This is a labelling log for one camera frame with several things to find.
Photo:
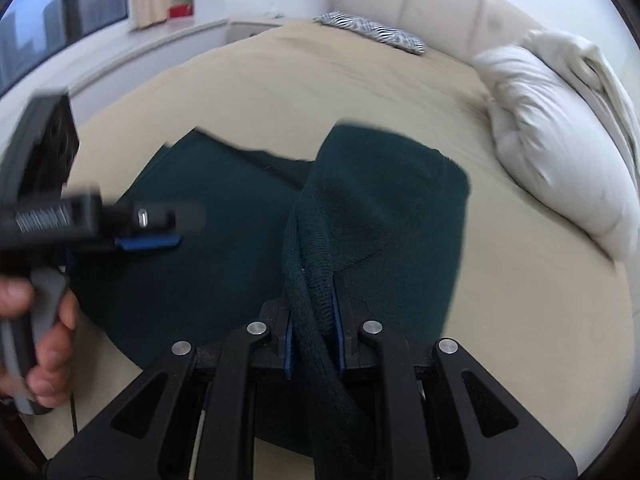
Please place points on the cream padded headboard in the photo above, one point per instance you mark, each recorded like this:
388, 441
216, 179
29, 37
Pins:
440, 5

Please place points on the bed with beige sheet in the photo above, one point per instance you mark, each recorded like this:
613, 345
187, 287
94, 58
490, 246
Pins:
250, 95

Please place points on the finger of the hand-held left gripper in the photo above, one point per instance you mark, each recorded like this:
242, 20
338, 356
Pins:
155, 242

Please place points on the person's left hand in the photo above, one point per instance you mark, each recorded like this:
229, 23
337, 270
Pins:
55, 350

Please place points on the dark green fleece garment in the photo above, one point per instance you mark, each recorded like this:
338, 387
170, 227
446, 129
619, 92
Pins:
390, 200

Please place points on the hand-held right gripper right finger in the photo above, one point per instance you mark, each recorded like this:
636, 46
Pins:
341, 340

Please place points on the white pillow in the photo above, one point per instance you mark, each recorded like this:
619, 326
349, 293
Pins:
550, 150

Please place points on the white nightstand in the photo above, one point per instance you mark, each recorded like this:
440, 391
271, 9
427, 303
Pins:
250, 27

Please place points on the white duvet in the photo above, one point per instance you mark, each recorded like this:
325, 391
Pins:
590, 60

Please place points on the red box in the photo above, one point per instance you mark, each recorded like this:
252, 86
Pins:
180, 11

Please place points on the zebra print pillow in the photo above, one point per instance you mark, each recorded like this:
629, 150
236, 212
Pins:
370, 30

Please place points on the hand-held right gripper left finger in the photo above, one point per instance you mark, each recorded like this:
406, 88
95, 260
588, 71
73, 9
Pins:
287, 350

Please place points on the white window ledge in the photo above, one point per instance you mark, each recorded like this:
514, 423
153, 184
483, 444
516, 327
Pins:
150, 45

